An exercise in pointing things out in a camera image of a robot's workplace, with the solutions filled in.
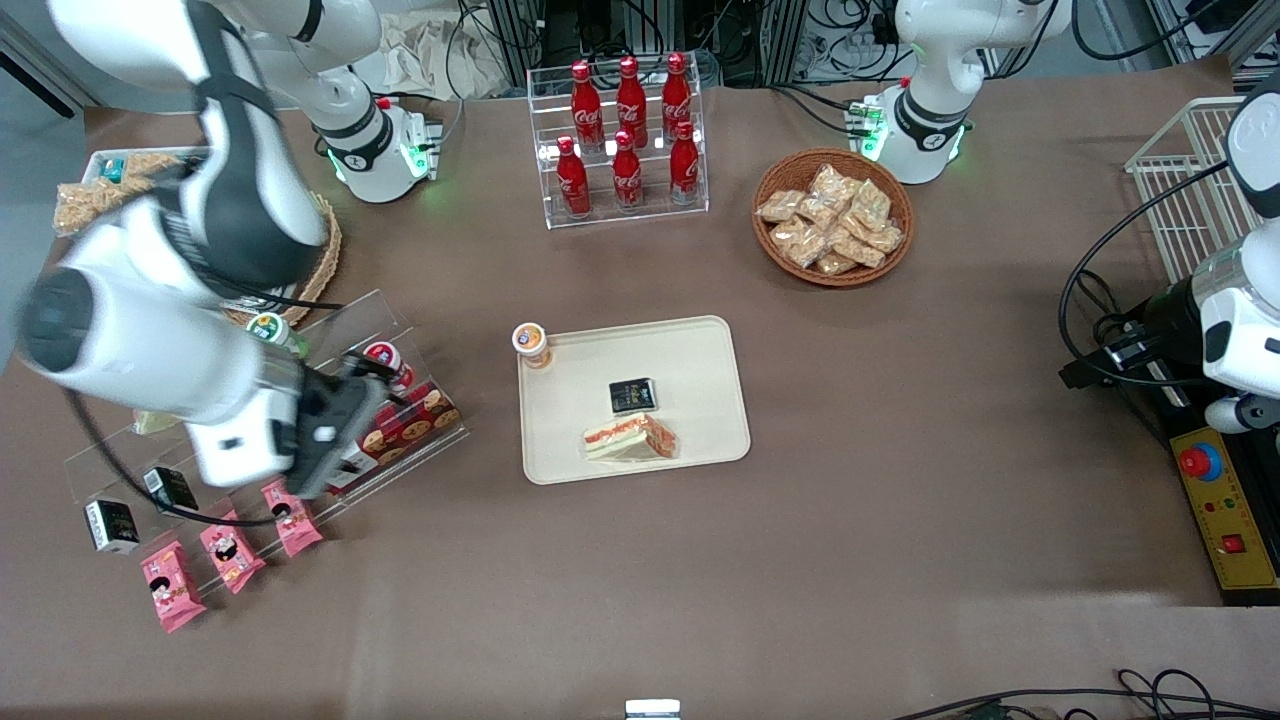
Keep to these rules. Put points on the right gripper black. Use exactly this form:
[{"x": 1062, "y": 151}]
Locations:
[{"x": 345, "y": 397}]

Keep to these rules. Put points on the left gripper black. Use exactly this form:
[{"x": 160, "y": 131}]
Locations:
[{"x": 1166, "y": 314}]

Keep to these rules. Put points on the triangle sandwich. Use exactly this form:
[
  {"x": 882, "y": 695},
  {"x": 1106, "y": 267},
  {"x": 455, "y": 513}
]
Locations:
[
  {"x": 630, "y": 440},
  {"x": 155, "y": 422}
]

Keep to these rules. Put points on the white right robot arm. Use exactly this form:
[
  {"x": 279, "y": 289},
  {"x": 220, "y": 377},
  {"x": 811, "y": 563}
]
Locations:
[{"x": 150, "y": 340}]

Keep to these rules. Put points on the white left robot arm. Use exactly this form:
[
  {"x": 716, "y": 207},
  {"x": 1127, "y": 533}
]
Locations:
[{"x": 930, "y": 100}]

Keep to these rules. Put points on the beige plastic serving tray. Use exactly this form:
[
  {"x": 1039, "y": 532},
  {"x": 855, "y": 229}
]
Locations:
[{"x": 690, "y": 350}]

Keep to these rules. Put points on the white rectangular snack tray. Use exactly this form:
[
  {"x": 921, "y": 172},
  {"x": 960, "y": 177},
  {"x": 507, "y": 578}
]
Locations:
[{"x": 100, "y": 155}]

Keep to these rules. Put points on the red lid drink cup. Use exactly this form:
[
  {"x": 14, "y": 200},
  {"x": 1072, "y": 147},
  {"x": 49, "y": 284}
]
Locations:
[{"x": 386, "y": 348}]

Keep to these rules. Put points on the red cookie box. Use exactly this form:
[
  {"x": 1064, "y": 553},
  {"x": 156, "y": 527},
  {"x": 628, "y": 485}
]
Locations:
[{"x": 420, "y": 420}]

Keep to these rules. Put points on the green lid drink cup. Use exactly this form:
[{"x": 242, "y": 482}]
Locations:
[{"x": 268, "y": 328}]

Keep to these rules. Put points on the oval wicker basket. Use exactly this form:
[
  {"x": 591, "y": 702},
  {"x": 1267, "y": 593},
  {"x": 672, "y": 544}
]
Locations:
[{"x": 328, "y": 250}]

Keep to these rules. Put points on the orange lid drink cup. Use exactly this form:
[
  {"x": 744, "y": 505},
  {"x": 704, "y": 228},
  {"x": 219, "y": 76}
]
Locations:
[{"x": 530, "y": 340}]

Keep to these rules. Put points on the pink snack pack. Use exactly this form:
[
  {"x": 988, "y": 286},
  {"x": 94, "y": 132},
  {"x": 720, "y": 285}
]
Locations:
[
  {"x": 295, "y": 525},
  {"x": 172, "y": 588},
  {"x": 231, "y": 555}
]

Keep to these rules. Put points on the yellow black control box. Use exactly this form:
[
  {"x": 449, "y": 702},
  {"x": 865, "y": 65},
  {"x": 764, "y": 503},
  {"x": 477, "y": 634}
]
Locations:
[{"x": 1225, "y": 520}]

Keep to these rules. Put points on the small black carton box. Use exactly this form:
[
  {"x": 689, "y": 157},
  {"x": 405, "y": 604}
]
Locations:
[
  {"x": 633, "y": 397},
  {"x": 112, "y": 527},
  {"x": 165, "y": 488}
]

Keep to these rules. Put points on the tan snack packet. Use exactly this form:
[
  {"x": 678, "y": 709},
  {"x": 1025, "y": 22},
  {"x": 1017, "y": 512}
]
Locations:
[
  {"x": 818, "y": 212},
  {"x": 836, "y": 264},
  {"x": 780, "y": 205},
  {"x": 870, "y": 205},
  {"x": 150, "y": 172},
  {"x": 800, "y": 243},
  {"x": 884, "y": 238},
  {"x": 90, "y": 205},
  {"x": 832, "y": 182},
  {"x": 858, "y": 250}
]

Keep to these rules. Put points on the red cola bottle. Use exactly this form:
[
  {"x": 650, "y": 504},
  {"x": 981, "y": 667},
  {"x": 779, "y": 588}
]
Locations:
[
  {"x": 684, "y": 165},
  {"x": 586, "y": 105},
  {"x": 627, "y": 175},
  {"x": 676, "y": 95},
  {"x": 631, "y": 100},
  {"x": 573, "y": 180}
]

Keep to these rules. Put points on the clear acrylic tiered stand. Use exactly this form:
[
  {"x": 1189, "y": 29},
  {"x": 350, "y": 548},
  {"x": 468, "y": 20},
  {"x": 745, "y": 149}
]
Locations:
[{"x": 100, "y": 465}]

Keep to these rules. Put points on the white crumpled cloth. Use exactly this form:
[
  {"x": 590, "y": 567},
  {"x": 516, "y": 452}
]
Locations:
[{"x": 420, "y": 60}]

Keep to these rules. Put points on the clear acrylic bottle rack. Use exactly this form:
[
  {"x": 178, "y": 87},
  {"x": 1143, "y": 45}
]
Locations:
[{"x": 650, "y": 215}]

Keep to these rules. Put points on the teal snack packet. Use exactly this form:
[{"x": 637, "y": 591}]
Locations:
[{"x": 112, "y": 170}]

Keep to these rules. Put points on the round wicker basket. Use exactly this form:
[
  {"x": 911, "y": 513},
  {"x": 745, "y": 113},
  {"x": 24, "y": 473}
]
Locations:
[{"x": 775, "y": 260}]

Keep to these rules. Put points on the aluminium equipment rack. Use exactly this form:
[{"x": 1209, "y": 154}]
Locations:
[{"x": 520, "y": 30}]

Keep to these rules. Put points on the small white device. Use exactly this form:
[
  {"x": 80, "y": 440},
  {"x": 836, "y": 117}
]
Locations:
[{"x": 652, "y": 710}]

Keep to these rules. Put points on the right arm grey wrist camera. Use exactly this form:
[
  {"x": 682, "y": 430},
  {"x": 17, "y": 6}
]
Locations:
[{"x": 240, "y": 460}]

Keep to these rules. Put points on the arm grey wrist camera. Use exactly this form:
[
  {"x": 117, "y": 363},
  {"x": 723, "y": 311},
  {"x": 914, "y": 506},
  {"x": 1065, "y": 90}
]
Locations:
[
  {"x": 1240, "y": 414},
  {"x": 240, "y": 460}
]

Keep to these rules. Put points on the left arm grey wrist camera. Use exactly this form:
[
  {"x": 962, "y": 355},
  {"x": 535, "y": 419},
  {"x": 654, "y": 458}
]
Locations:
[{"x": 1240, "y": 414}]

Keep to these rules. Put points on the aluminium frame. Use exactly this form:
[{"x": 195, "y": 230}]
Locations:
[{"x": 1250, "y": 30}]

